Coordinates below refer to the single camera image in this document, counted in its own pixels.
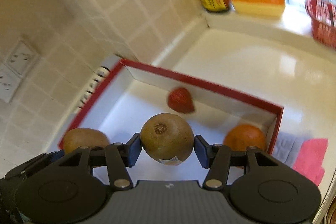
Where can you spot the pink cloth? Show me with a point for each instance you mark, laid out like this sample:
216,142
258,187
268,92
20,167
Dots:
312,158

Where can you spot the red plastic basket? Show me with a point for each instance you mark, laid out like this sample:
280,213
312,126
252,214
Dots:
324,22

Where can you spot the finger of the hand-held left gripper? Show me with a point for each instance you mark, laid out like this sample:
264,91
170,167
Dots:
39,161

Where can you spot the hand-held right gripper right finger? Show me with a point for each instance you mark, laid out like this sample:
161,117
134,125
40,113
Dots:
201,152

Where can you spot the red cardboard box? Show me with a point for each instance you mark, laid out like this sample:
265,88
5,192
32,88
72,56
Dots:
210,85

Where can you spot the white quilted cloth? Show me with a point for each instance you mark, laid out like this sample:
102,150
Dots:
287,146

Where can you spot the red strawberry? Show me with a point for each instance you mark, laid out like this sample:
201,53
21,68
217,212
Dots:
180,99

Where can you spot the orange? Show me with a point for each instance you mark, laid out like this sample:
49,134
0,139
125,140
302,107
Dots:
244,136

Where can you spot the white wall socket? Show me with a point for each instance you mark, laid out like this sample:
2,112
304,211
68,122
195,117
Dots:
22,57
8,82

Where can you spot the brown kiwi with sticker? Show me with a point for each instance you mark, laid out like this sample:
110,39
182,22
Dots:
166,137

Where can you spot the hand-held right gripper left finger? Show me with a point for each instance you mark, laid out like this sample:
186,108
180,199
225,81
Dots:
134,150

